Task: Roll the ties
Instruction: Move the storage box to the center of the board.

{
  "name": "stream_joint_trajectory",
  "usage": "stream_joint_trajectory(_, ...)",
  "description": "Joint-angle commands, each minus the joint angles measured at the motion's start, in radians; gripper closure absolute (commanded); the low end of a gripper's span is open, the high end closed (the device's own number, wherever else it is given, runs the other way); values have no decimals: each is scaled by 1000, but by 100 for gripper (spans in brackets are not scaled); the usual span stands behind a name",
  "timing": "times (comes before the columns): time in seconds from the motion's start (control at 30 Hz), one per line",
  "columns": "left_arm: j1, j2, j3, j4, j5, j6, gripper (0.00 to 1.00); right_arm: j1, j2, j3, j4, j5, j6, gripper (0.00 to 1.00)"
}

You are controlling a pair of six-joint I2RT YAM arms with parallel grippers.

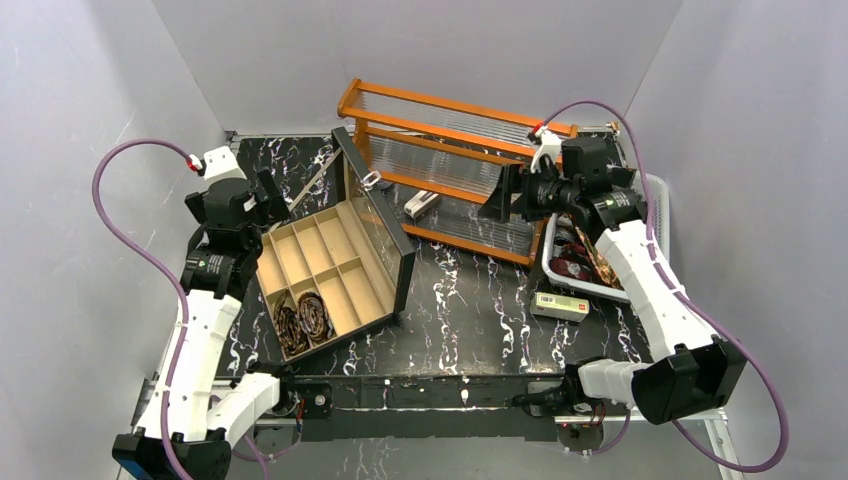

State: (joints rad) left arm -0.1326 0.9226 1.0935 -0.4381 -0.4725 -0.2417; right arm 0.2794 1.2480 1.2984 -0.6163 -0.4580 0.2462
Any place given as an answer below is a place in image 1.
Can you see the rolled brown patterned tie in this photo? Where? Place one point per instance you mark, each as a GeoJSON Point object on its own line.
{"type": "Point", "coordinates": [313, 317]}

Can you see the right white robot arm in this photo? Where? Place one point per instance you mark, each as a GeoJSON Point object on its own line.
{"type": "Point", "coordinates": [693, 368]}

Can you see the black compartment tie box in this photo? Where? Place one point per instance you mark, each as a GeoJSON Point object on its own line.
{"type": "Point", "coordinates": [353, 253]}

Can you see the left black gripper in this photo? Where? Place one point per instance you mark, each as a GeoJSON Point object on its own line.
{"type": "Point", "coordinates": [269, 196]}

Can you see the small white cardboard box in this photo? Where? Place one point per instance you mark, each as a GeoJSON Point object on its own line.
{"type": "Point", "coordinates": [559, 307]}

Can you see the yellow patterned tie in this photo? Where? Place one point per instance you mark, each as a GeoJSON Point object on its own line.
{"type": "Point", "coordinates": [602, 268]}

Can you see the white stapler-like object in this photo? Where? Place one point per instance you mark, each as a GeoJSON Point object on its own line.
{"type": "Point", "coordinates": [420, 203]}

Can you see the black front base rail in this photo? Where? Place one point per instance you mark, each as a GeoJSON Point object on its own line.
{"type": "Point", "coordinates": [447, 406]}

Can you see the dark red tie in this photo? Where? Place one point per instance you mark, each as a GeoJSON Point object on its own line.
{"type": "Point", "coordinates": [573, 261]}

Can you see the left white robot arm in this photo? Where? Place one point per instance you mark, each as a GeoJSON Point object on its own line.
{"type": "Point", "coordinates": [186, 431]}

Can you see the orange wooden shelf rack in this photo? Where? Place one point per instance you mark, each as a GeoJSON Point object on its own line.
{"type": "Point", "coordinates": [451, 148]}

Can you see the white plastic basket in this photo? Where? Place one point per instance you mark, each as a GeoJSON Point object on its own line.
{"type": "Point", "coordinates": [559, 230]}

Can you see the rolled dark patterned tie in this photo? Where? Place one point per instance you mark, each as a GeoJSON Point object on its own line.
{"type": "Point", "coordinates": [285, 319]}

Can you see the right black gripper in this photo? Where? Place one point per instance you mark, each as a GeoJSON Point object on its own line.
{"type": "Point", "coordinates": [511, 196]}

